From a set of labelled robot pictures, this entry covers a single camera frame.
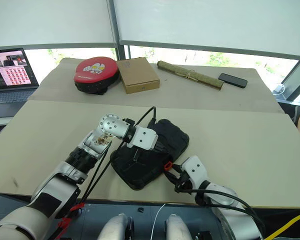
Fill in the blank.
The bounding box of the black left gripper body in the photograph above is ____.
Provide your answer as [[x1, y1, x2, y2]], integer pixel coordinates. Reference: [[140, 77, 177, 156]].
[[152, 135, 172, 154]]

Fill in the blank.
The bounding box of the rolled green bamboo mat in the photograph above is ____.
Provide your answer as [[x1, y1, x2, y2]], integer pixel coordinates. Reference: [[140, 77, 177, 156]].
[[156, 60, 225, 91]]

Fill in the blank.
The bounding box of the silver rounded robot knee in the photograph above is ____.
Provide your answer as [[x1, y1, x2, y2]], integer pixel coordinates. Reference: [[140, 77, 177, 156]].
[[164, 213, 194, 240], [97, 213, 135, 240]]

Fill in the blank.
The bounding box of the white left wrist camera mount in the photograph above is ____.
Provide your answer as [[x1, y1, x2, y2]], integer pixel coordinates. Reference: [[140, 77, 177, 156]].
[[125, 125, 159, 151]]

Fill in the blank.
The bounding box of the brown cardboard box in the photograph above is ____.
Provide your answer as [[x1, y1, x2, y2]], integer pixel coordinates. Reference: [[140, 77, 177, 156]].
[[116, 56, 161, 95]]

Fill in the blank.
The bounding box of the beige cardboard sheet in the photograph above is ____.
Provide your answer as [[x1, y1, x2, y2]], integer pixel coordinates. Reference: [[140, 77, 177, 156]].
[[0, 99, 300, 210]]

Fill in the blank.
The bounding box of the red cable clip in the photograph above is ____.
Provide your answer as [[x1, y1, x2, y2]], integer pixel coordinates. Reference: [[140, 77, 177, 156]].
[[57, 202, 86, 230]]

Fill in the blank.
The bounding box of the white charger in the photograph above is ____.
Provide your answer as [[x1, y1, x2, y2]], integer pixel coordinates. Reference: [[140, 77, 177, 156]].
[[274, 83, 286, 95]]

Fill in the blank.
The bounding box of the dark slanted window frame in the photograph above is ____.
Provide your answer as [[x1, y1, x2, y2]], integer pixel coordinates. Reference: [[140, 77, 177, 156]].
[[280, 60, 300, 101]]

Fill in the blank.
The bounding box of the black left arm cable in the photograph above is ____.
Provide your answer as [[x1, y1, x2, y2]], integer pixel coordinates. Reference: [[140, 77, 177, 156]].
[[64, 105, 158, 221]]

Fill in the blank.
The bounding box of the grey laptop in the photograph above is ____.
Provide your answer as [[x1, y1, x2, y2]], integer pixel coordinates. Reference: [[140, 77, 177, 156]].
[[0, 47, 40, 119]]

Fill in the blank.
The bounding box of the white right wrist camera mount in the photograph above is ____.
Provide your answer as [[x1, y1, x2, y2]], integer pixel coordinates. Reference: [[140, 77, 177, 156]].
[[180, 155, 211, 191]]

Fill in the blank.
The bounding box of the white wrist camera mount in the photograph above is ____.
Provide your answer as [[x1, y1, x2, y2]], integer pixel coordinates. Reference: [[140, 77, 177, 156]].
[[125, 125, 159, 151], [180, 155, 211, 191]]

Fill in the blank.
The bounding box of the red black boxing pad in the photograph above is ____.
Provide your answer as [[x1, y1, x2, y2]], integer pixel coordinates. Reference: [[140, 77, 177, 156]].
[[72, 56, 121, 96]]

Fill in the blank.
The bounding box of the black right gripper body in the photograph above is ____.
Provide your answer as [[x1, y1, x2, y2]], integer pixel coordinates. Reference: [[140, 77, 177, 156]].
[[173, 169, 193, 194]]

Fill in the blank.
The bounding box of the black smartphone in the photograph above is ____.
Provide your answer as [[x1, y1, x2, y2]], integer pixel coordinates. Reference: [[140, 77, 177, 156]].
[[217, 72, 249, 89]]

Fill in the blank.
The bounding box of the white roller blind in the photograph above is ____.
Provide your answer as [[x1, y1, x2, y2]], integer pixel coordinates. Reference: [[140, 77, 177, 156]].
[[113, 0, 300, 62], [0, 0, 116, 51]]

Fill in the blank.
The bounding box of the thin white cable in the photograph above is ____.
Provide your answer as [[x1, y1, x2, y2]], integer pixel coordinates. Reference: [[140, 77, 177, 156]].
[[149, 203, 167, 240]]

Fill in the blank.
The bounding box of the black plastic tool case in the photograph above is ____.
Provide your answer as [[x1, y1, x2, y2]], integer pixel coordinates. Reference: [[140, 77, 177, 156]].
[[109, 119, 191, 191]]

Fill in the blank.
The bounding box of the yellow strip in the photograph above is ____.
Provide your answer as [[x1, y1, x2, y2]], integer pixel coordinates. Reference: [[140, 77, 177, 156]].
[[268, 214, 300, 240]]

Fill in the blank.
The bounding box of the grey window pillar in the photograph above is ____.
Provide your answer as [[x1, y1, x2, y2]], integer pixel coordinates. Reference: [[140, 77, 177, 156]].
[[106, 0, 131, 61]]

